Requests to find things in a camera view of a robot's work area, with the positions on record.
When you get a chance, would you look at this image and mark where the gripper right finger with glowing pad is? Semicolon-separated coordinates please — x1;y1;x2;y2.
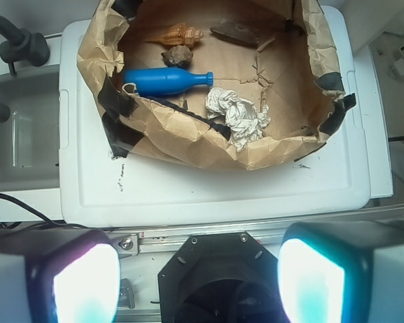
277;220;404;322

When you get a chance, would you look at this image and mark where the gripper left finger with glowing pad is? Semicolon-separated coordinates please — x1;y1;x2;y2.
0;228;121;322

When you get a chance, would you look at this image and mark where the crumpled white paper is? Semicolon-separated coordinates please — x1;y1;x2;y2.
205;87;271;151

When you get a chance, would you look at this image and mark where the white plastic lid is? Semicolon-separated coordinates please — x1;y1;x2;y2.
59;20;371;227

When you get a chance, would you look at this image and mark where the clear plastic bin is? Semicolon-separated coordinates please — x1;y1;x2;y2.
0;65;59;192

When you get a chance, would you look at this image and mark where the white foam board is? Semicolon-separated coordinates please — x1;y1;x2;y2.
353;46;393;199

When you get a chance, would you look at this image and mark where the brown paper lined box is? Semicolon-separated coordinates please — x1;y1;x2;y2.
77;1;356;170

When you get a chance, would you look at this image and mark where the blue plastic bottle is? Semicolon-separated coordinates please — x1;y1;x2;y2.
123;67;214;97

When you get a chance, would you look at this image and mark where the dark wood bark piece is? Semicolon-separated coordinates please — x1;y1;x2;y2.
209;19;260;47

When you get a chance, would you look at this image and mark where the grey-brown rock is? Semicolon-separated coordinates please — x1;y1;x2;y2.
161;45;193;69

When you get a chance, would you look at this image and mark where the orange spiral seashell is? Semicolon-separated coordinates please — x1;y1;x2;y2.
144;22;205;48

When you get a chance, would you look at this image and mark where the aluminium rail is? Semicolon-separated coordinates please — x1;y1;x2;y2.
104;207;404;258

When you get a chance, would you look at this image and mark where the black cable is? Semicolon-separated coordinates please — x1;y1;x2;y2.
0;190;85;230

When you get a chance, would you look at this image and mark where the black octagonal mount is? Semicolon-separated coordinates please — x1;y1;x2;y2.
158;231;288;322

